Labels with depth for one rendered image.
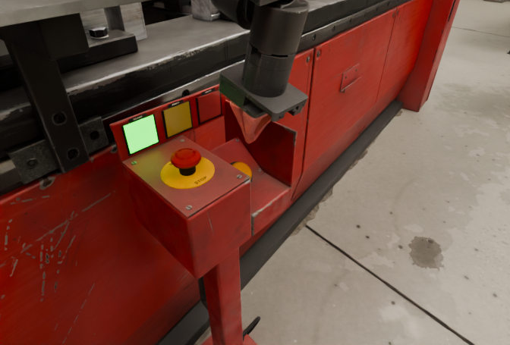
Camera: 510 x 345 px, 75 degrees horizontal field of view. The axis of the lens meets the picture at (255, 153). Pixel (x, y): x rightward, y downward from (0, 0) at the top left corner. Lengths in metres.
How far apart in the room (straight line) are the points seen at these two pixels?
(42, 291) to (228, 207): 0.34
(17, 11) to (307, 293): 1.14
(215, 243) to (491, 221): 1.48
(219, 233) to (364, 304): 0.90
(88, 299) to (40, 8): 0.51
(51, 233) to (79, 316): 0.20
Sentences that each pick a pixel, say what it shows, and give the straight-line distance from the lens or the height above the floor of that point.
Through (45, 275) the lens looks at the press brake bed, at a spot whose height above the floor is 0.61.
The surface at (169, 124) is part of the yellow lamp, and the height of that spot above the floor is 0.81.
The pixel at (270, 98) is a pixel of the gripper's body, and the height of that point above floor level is 0.88.
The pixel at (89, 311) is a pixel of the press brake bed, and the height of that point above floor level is 0.47.
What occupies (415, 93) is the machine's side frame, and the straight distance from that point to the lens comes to 2.50.
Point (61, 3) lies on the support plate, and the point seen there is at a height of 1.00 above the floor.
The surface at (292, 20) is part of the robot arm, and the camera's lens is 0.36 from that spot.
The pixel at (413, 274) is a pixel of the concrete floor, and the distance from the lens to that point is 1.42.
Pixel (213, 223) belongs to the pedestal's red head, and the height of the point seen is 0.74.
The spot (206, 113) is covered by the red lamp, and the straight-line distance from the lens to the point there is 0.55.
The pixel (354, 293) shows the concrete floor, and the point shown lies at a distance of 1.30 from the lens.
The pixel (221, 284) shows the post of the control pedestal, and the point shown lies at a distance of 0.65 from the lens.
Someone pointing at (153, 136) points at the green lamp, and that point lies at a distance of 0.51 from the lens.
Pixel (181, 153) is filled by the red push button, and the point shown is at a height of 0.81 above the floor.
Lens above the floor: 1.05
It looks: 35 degrees down
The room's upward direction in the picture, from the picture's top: straight up
